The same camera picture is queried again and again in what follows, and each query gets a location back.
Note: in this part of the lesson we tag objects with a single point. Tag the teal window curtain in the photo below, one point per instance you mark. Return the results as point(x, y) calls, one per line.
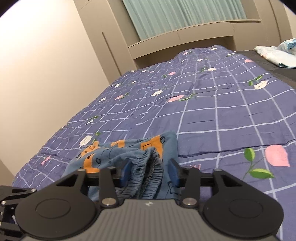
point(155, 17)

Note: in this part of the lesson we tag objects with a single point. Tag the blue pants orange cars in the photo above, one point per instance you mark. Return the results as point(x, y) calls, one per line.
point(149, 175)

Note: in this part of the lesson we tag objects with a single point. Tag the purple plaid floral quilt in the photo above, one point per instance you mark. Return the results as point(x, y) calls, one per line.
point(226, 111)

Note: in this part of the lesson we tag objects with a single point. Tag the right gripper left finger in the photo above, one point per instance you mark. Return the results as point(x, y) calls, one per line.
point(71, 205)

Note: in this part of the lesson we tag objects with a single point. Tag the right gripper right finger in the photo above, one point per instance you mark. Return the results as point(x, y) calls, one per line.
point(227, 204)

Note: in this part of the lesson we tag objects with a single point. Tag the light blue crumpled blanket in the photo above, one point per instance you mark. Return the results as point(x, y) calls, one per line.
point(283, 55)

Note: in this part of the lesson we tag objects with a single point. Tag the dark grey quilted mattress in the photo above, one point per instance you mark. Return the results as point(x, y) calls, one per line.
point(286, 75)

